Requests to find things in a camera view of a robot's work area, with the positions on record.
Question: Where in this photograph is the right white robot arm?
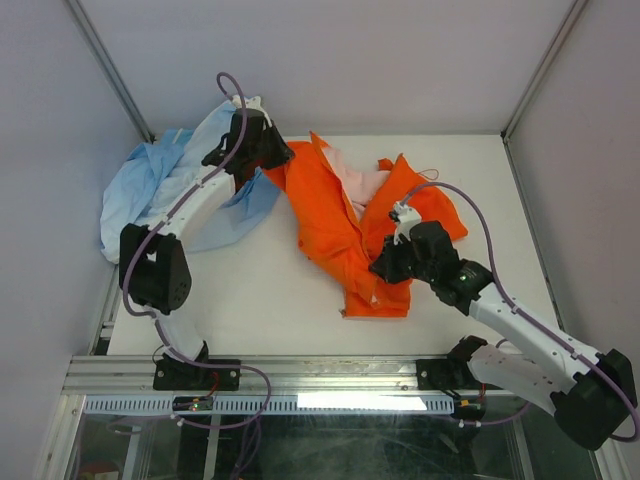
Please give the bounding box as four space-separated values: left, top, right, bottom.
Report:
370 215 639 451

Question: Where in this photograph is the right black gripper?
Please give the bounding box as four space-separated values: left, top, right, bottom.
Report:
368 232 435 285

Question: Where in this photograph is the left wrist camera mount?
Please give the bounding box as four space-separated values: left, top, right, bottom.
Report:
228 94 273 127

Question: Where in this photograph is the right corner aluminium post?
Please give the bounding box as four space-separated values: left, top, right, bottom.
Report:
501 0 589 146

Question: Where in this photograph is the orange jacket pink lining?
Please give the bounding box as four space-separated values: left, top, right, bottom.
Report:
266 134 468 318

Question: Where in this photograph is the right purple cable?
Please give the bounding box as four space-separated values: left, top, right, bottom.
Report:
399 180 640 444

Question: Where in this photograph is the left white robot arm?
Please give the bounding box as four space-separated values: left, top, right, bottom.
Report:
119 104 294 389

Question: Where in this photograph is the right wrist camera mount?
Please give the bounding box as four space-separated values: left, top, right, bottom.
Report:
390 201 422 245

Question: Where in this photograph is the purple cable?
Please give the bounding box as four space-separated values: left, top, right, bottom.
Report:
121 72 274 431
399 180 640 444

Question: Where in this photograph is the aluminium front rail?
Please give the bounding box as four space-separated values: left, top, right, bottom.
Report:
62 353 600 397

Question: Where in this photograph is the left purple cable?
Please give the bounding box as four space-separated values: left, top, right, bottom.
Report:
121 72 274 431

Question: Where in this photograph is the corner aluminium post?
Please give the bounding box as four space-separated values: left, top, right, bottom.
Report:
62 0 156 143
501 0 589 146

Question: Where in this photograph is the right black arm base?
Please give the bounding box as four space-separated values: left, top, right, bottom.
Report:
415 335 488 393

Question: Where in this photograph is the left corner aluminium post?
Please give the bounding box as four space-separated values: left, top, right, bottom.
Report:
62 0 156 143

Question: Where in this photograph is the white slotted cable duct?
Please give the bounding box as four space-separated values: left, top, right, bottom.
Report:
84 392 454 416

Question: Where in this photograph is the light blue garment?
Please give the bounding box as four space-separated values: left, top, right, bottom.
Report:
100 101 280 264

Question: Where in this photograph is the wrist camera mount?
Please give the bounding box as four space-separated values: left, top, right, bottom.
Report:
228 94 273 127
390 201 422 245

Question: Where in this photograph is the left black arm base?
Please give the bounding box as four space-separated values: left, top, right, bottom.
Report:
153 345 241 392

